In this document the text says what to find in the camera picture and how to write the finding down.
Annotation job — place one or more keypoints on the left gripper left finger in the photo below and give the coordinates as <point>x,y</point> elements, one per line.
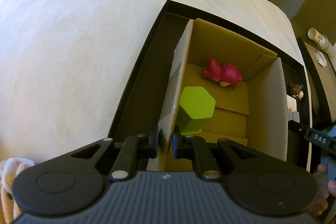
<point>134,154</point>

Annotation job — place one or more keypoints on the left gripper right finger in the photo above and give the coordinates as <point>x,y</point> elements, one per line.
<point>196,149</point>

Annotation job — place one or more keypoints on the green hexagonal container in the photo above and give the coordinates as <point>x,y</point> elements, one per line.
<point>196,107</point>

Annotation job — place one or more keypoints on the brown bear figurine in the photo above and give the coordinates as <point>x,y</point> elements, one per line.
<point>296,91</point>

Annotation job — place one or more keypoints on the pink dinosaur toy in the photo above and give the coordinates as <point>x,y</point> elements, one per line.
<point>225,75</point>

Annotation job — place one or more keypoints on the brown cardboard box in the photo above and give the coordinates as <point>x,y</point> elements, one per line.
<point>253,114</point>

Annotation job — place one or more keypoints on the person's right hand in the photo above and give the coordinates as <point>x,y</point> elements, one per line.
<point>325,189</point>

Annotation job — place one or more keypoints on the black tray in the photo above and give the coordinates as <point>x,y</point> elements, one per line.
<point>142,101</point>

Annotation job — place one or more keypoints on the black side table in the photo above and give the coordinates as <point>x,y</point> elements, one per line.
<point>321,76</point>

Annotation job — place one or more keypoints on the white patterned cup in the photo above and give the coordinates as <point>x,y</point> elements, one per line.
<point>317,38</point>

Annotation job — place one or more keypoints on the white blanket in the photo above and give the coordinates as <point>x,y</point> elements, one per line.
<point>65,64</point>

